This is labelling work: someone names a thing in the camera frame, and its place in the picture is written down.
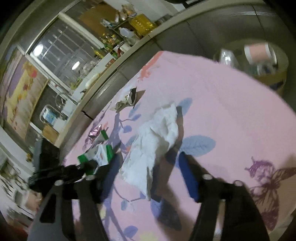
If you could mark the silver wrapper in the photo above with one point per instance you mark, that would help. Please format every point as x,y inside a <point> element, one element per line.
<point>128,98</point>

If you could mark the brown wooden panel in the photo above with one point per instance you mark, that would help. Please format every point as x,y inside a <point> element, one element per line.
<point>97,16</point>

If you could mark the shelf of packets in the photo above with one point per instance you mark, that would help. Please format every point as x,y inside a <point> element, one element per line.
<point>118,16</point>

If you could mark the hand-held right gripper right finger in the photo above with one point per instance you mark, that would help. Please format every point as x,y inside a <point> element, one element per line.
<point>188,176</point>

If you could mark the barred window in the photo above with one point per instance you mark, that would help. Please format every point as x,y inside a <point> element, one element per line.
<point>64,51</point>

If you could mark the printed window blind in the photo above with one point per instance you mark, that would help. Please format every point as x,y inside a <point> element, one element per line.
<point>23,92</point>

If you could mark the row of sauce bottles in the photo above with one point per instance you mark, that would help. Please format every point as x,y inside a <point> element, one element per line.
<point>108,41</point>

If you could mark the beige waste bin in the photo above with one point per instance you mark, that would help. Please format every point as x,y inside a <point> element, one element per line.
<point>278,78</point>

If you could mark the yellow oil bottle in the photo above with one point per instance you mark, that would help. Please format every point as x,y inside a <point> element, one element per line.
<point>141,23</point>

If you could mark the small green white wrapper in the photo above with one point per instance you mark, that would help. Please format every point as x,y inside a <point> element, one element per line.
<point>104,135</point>

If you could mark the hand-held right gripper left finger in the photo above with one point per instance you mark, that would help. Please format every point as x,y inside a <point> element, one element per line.
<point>109,178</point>

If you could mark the pink printed tablecloth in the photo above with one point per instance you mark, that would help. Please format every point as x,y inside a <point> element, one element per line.
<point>219,115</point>

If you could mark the white radish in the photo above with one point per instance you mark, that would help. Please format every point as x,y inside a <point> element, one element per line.
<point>92,80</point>

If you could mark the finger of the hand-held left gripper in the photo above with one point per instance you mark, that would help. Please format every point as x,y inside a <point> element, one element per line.
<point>90,166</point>

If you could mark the pink foil wrapper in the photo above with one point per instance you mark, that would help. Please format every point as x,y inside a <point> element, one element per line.
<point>95,132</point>

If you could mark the green white carton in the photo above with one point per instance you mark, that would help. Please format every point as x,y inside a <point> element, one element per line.
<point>101,155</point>

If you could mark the grey kitchen cabinet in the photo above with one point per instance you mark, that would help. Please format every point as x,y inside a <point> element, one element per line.
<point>185,34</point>

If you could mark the white plastic jug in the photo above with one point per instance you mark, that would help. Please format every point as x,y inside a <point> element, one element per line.
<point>126,33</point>

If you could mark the blue printed box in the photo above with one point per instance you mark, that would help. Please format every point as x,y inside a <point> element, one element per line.
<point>49,115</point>

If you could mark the white tissue paper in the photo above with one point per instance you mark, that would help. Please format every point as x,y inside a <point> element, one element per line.
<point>152,143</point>

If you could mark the small wooden board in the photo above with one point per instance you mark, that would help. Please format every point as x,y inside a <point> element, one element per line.
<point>49,132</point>

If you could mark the clear plastic bottle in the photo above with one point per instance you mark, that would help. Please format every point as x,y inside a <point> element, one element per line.
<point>226,58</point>

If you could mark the red packet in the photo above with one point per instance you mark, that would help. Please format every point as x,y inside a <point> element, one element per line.
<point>118,51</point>

